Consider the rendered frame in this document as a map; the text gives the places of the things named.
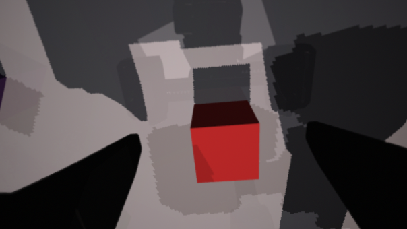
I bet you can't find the red block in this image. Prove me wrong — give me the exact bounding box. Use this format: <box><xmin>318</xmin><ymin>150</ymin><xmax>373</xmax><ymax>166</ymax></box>
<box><xmin>190</xmin><ymin>100</ymin><xmax>259</xmax><ymax>183</ymax></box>

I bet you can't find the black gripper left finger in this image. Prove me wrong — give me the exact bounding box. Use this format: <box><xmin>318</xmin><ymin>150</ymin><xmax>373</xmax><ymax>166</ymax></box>
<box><xmin>0</xmin><ymin>133</ymin><xmax>142</xmax><ymax>229</ymax></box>

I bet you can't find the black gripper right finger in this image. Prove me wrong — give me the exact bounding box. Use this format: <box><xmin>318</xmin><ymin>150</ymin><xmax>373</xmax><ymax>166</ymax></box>
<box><xmin>306</xmin><ymin>121</ymin><xmax>407</xmax><ymax>229</ymax></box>

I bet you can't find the purple block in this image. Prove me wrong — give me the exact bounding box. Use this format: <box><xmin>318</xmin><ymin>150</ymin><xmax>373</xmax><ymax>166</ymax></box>
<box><xmin>0</xmin><ymin>74</ymin><xmax>6</xmax><ymax>108</ymax></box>

